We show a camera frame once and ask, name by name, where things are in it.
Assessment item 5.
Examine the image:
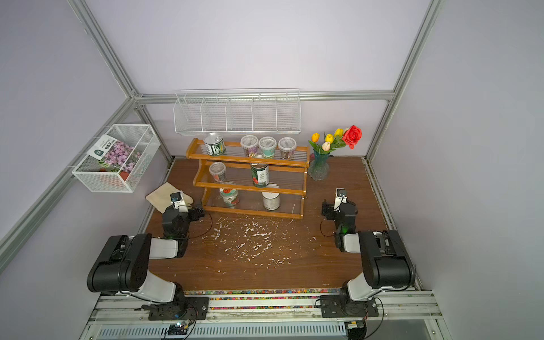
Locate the tomato lid round tin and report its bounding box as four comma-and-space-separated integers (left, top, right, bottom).
220, 188, 239, 207

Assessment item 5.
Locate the red seed plastic jar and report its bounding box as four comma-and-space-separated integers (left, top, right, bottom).
209, 161, 227, 183

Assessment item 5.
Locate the white tin can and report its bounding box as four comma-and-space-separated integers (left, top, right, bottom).
262, 192, 281, 211

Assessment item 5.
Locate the silver green tin can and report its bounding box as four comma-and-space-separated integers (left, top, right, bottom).
204, 133, 225, 157

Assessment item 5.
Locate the dark seed plastic jar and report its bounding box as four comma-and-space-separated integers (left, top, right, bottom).
278, 137, 297, 160

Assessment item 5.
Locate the green red tomato can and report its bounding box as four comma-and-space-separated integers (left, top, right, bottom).
250, 163, 269, 188

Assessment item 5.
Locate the green seed plastic jar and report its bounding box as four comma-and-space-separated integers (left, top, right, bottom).
259, 136, 277, 159

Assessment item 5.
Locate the purple seed plastic jar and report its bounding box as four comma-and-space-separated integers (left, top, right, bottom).
240, 135, 259, 157

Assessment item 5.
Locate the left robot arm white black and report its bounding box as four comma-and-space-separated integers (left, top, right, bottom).
86, 204, 205, 304

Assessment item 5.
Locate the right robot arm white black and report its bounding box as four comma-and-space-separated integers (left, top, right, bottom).
322, 201, 416, 303

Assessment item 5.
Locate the wooden three-tier shelf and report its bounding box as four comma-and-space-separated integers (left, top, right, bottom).
186, 138, 310, 220

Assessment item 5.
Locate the purple flower seed packet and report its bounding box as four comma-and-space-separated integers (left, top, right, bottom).
86, 135, 142, 174

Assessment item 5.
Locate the cream work glove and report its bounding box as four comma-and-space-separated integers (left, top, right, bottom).
145, 182, 194, 213

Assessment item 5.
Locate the glass vase with flowers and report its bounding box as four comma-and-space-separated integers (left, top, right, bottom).
308, 126, 363, 181

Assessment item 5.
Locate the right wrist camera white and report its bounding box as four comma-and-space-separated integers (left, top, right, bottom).
334, 188, 347, 211

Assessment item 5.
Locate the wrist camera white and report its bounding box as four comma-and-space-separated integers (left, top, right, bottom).
170, 191, 191, 213
334, 188, 347, 211

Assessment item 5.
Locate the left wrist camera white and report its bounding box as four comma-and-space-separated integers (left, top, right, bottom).
170, 191, 191, 213

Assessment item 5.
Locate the white wire side basket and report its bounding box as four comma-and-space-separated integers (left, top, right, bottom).
72, 124, 160, 193

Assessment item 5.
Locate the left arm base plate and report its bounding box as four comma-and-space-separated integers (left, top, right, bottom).
142, 297, 210, 321

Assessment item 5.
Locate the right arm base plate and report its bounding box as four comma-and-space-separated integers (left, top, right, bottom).
314, 294, 379, 318

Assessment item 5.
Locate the white wire wall basket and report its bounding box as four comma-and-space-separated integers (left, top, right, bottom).
173, 88, 303, 135

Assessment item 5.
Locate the aluminium rail frame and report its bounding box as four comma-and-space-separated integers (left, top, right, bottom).
81, 288, 452, 339

